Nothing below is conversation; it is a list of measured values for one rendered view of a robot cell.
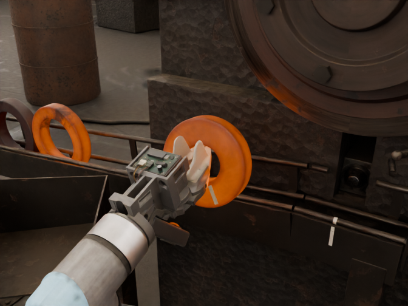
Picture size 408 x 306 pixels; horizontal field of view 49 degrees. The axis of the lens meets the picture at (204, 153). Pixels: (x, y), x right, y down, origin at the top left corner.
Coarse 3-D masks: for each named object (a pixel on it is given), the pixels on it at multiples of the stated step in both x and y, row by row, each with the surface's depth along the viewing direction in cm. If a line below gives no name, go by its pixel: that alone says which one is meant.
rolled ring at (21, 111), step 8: (0, 104) 121; (8, 104) 119; (16, 104) 119; (24, 104) 120; (0, 112) 123; (8, 112) 121; (16, 112) 119; (24, 112) 119; (0, 120) 126; (24, 120) 118; (0, 128) 127; (24, 128) 120; (0, 136) 128; (8, 136) 129; (32, 136) 119; (8, 144) 128; (16, 144) 129; (32, 144) 120; (16, 152) 126
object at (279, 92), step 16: (224, 0) 74; (240, 16) 73; (240, 32) 74; (240, 48) 75; (256, 64) 75; (272, 80) 75; (288, 96) 74; (304, 112) 74; (320, 112) 72; (336, 128) 72; (352, 128) 71; (368, 128) 69; (384, 128) 68; (400, 128) 67
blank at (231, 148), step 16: (176, 128) 74; (192, 128) 73; (208, 128) 72; (224, 128) 70; (192, 144) 74; (208, 144) 72; (224, 144) 71; (240, 144) 70; (224, 160) 72; (240, 160) 70; (224, 176) 72; (240, 176) 71; (208, 192) 75; (224, 192) 73; (240, 192) 75
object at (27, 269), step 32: (0, 192) 92; (32, 192) 92; (64, 192) 93; (96, 192) 93; (0, 224) 95; (32, 224) 96; (64, 224) 96; (0, 256) 89; (32, 256) 88; (64, 256) 87; (0, 288) 80; (32, 288) 80
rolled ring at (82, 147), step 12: (48, 108) 111; (60, 108) 110; (36, 120) 116; (48, 120) 116; (60, 120) 110; (72, 120) 109; (36, 132) 118; (48, 132) 119; (72, 132) 110; (84, 132) 111; (36, 144) 120; (48, 144) 119; (84, 144) 111; (60, 156) 119; (72, 156) 113; (84, 156) 112
